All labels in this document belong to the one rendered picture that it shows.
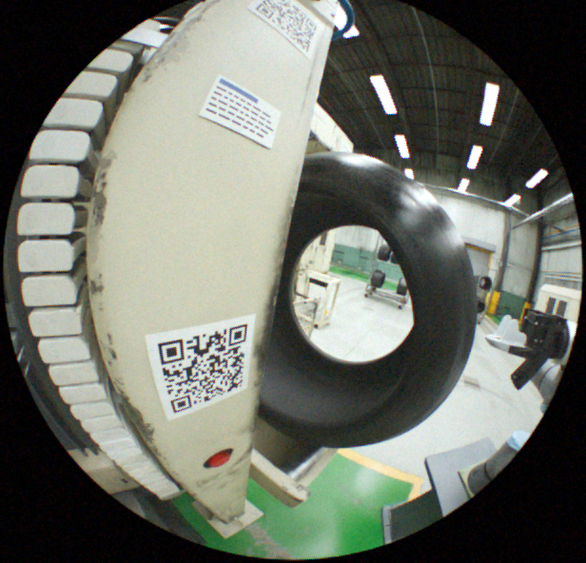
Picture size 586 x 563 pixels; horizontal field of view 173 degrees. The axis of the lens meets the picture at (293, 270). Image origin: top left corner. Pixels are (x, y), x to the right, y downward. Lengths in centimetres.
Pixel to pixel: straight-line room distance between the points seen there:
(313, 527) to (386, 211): 139
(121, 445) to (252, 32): 31
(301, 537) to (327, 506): 26
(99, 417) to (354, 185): 31
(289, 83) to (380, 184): 14
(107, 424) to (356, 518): 138
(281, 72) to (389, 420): 36
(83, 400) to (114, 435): 4
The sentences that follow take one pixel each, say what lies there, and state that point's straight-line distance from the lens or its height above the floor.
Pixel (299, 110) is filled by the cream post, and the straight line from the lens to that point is 16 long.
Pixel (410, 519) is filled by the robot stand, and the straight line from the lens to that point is 136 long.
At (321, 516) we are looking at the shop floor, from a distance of 138.
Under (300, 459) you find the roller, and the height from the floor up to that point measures 92.
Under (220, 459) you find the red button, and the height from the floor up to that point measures 107.
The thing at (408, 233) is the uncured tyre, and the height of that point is 134.
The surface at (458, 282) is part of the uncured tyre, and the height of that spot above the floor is 131.
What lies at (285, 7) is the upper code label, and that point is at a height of 152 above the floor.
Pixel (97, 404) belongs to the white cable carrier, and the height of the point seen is 120.
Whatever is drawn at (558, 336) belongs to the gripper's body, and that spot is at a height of 127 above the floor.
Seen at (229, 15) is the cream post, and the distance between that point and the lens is 16.
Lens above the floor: 131
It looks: 10 degrees down
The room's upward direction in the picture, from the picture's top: 11 degrees clockwise
